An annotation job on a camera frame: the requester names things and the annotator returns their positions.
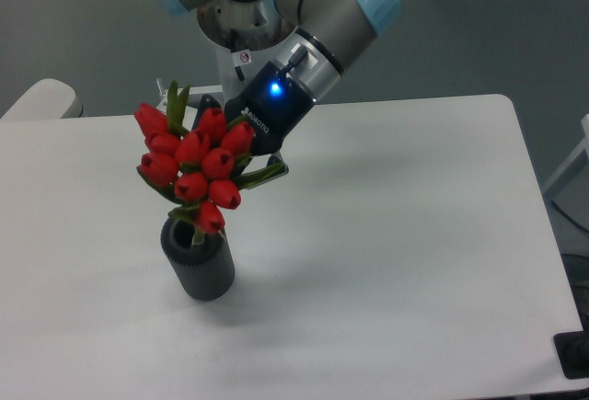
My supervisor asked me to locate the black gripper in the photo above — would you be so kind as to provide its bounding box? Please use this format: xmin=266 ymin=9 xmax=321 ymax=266
xmin=191 ymin=62 xmax=315 ymax=177

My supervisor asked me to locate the red tulip bouquet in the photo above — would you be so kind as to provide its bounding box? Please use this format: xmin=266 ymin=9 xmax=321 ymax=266
xmin=133 ymin=81 xmax=274 ymax=245

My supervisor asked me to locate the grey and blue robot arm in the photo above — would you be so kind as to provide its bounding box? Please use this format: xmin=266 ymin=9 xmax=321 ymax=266
xmin=160 ymin=0 xmax=401 ymax=159

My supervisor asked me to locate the dark grey ribbed vase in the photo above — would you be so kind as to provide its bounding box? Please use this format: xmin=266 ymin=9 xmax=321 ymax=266
xmin=160 ymin=218 xmax=236 ymax=302

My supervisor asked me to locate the white chair armrest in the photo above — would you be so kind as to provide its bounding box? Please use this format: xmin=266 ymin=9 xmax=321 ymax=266
xmin=1 ymin=78 xmax=84 ymax=122

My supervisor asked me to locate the white furniture leg at right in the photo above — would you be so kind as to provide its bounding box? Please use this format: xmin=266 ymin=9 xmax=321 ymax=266
xmin=541 ymin=115 xmax=588 ymax=200

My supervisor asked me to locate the black box at table edge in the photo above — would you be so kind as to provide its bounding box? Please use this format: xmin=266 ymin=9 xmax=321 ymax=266
xmin=553 ymin=331 xmax=588 ymax=380

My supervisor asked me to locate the white pedestal base frame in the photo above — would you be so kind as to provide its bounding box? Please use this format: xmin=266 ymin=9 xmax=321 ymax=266
xmin=155 ymin=77 xmax=231 ymax=115

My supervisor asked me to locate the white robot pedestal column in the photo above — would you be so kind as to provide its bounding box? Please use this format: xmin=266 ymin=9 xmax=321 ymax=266
xmin=196 ymin=0 xmax=300 ymax=109

